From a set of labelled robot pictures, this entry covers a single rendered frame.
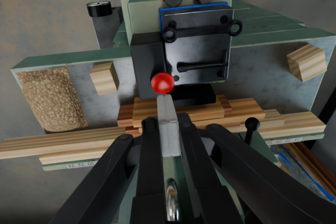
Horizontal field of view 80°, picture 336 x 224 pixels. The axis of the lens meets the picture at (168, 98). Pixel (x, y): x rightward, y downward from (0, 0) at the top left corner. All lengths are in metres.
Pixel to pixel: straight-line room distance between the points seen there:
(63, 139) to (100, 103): 0.11
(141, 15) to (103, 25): 0.37
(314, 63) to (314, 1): 1.17
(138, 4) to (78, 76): 0.19
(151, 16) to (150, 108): 0.16
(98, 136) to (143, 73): 0.23
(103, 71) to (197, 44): 0.17
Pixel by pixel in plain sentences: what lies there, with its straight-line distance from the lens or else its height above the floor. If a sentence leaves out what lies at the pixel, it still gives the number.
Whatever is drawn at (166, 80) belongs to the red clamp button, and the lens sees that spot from 0.25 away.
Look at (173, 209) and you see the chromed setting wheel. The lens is 0.42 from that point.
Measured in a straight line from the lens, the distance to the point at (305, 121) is 0.53.
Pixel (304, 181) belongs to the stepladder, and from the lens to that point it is 1.28.
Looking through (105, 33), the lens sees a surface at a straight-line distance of 0.66.
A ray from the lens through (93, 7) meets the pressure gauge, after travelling 0.58.
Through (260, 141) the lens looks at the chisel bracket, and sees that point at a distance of 0.36.
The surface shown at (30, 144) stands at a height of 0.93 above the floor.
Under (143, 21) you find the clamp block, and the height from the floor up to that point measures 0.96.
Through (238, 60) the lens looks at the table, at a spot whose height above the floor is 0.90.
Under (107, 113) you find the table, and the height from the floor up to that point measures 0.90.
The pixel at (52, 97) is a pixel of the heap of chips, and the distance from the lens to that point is 0.41.
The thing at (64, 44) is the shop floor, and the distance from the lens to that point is 1.41.
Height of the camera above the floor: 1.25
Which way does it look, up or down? 57 degrees down
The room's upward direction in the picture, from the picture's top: 171 degrees clockwise
